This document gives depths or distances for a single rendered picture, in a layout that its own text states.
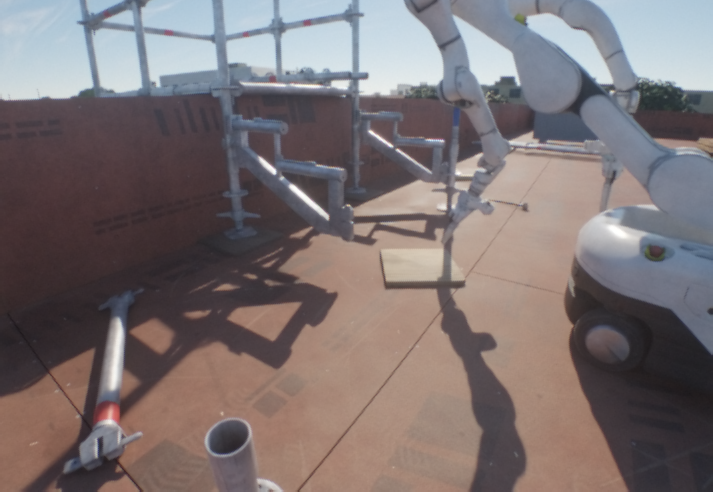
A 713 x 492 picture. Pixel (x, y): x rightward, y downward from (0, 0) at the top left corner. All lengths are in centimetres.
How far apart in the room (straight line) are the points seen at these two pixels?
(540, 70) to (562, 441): 92
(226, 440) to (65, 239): 122
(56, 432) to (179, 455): 30
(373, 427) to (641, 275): 69
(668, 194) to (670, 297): 26
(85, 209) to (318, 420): 119
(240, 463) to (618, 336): 89
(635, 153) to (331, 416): 100
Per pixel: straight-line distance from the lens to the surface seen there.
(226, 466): 51
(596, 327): 107
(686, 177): 108
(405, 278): 135
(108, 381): 103
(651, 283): 98
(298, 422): 86
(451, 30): 116
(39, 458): 101
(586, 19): 143
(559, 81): 112
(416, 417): 87
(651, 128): 1243
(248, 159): 166
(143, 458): 90
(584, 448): 93
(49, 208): 159
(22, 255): 161
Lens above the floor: 65
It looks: 19 degrees down
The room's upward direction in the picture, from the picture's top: straight up
